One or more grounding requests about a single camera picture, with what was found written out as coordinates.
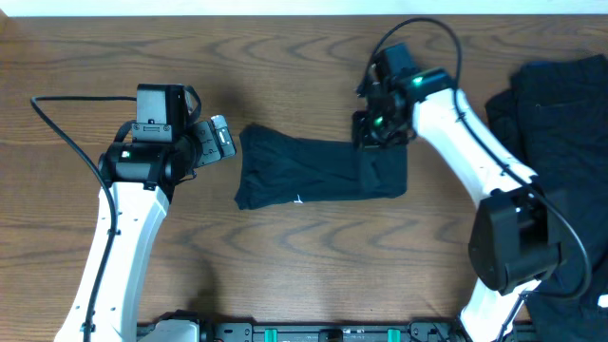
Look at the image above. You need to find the dark green t-shirt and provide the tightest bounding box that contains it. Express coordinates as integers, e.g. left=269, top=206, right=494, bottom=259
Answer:
left=235, top=124, right=408, bottom=210

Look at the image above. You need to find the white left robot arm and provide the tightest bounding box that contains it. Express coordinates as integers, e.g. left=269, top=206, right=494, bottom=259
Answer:
left=55, top=115, right=236, bottom=341

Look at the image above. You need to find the pile of black clothes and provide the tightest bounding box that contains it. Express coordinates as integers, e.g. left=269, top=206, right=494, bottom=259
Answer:
left=485, top=55, right=607, bottom=341

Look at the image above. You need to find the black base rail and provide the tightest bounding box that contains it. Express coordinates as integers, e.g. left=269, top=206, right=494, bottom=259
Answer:
left=136, top=310, right=468, bottom=342

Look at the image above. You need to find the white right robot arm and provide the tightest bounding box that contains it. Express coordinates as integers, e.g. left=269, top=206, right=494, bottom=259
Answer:
left=357, top=67, right=570, bottom=341

